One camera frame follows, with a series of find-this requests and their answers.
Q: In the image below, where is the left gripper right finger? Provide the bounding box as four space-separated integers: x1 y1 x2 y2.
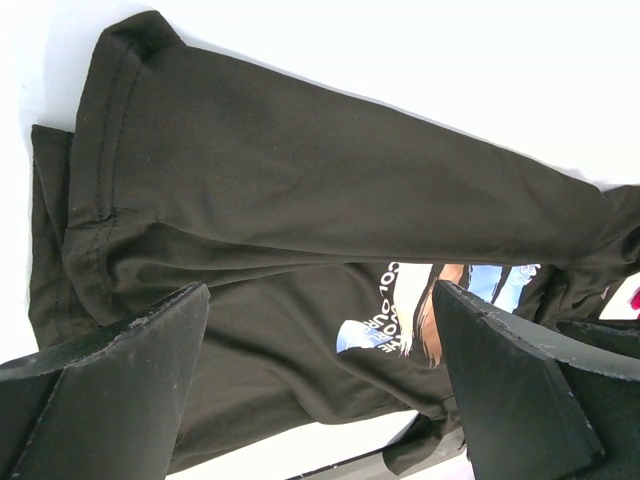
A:
433 282 639 479

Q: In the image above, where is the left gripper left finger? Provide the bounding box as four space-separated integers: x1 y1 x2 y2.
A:
1 283 209 479

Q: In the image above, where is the black printed t-shirt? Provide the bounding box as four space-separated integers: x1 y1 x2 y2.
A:
29 11 639 473

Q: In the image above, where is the folded red t-shirt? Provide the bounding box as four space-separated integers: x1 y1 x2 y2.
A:
629 289 640 321

